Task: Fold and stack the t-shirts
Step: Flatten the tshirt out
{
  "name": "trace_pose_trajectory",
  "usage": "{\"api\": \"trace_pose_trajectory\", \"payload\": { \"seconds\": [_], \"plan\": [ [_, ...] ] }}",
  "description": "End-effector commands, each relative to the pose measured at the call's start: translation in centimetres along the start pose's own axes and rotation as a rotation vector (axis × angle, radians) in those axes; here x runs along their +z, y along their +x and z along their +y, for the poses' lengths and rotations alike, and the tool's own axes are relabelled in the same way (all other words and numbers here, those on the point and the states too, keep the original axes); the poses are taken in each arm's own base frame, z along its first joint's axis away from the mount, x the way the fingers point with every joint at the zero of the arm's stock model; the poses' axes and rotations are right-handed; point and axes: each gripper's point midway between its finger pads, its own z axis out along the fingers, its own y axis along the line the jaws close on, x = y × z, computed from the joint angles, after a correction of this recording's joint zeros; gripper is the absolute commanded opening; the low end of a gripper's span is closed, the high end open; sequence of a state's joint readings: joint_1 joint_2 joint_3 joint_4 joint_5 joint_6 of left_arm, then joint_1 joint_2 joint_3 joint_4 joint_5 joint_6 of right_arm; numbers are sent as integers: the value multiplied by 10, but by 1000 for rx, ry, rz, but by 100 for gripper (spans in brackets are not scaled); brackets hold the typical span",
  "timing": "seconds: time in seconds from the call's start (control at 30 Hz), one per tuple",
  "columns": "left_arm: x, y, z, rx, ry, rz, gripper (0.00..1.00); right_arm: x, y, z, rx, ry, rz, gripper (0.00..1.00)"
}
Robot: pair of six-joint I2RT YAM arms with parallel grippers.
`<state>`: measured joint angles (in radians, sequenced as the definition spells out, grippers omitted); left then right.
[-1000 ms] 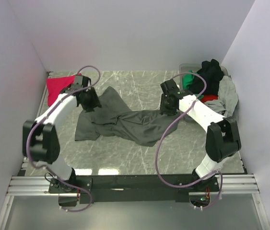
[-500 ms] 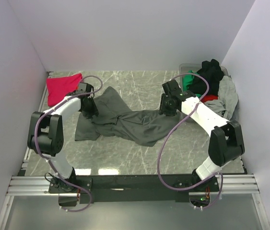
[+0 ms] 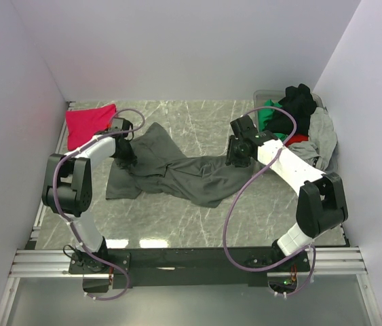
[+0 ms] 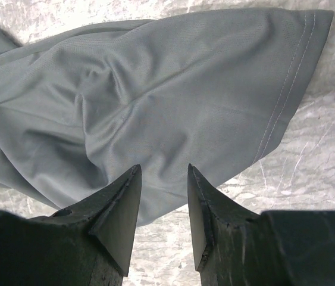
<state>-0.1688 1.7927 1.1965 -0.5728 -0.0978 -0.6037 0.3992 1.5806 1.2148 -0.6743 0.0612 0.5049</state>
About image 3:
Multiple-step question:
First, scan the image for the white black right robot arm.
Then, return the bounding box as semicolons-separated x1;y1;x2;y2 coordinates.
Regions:
227;135;348;271

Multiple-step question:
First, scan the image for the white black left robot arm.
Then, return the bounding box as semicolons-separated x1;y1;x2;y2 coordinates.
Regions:
41;134;136;273

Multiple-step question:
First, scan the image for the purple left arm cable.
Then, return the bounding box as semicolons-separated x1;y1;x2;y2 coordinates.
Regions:
52;108;146;302

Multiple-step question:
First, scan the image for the green t shirt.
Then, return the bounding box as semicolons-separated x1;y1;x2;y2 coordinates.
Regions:
257;100;288;141

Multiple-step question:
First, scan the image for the aluminium frame rail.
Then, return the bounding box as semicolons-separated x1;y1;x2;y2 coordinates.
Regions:
9;247;368;278

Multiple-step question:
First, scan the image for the black t shirt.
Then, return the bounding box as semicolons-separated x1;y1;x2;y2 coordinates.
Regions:
264;84;317;135

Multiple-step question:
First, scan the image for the red t shirt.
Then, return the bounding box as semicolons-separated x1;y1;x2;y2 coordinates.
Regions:
285;134;309;147

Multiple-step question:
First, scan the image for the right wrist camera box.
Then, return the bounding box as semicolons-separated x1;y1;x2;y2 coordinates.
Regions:
230;115;258;139

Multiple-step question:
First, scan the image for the light grey t shirt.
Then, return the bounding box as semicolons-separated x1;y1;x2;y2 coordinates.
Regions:
288;107;337;171

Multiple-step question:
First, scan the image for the grey plastic bin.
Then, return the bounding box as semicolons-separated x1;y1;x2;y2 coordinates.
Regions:
253;90;337;173

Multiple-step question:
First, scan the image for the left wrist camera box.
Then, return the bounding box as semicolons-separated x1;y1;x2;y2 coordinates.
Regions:
109;117;134;138

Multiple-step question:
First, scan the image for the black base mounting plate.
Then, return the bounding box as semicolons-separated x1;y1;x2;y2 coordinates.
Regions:
68;247;317;290

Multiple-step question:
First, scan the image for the folded pink t shirt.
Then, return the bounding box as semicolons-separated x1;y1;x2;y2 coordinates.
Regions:
65;104;117;151

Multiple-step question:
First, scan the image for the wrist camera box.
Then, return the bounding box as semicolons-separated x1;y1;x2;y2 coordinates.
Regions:
109;117;134;138
230;115;258;139

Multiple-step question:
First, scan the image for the dark grey t shirt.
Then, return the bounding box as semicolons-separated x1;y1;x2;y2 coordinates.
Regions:
106;122;254;208

